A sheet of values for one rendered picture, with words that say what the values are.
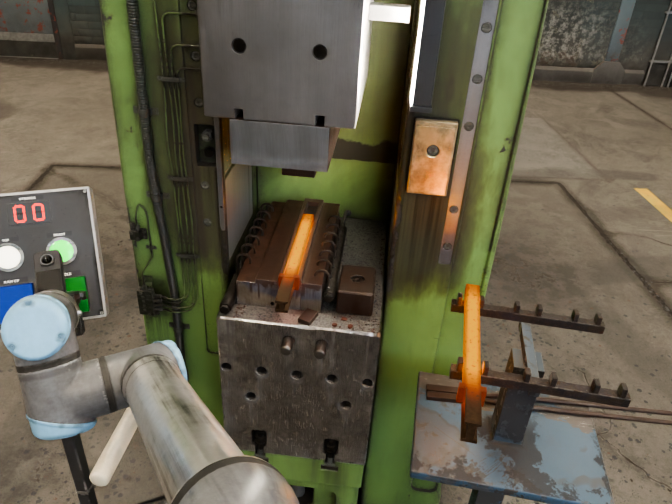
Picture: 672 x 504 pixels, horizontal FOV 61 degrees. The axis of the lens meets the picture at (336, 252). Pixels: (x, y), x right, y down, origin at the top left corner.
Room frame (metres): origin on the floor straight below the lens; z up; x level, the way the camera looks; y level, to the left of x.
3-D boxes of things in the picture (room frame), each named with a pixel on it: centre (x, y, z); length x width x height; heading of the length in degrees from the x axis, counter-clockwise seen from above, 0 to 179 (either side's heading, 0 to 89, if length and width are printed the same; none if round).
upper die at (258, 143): (1.30, 0.11, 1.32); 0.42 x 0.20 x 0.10; 176
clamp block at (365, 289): (1.13, -0.06, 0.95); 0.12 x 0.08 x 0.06; 176
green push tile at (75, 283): (0.96, 0.55, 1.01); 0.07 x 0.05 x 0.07; 111
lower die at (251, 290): (1.30, 0.11, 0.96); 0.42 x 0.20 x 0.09; 176
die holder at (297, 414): (1.30, 0.06, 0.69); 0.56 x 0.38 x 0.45; 176
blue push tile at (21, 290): (0.93, 0.65, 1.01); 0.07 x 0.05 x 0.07; 111
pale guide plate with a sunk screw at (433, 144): (1.19, -0.20, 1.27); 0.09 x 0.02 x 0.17; 86
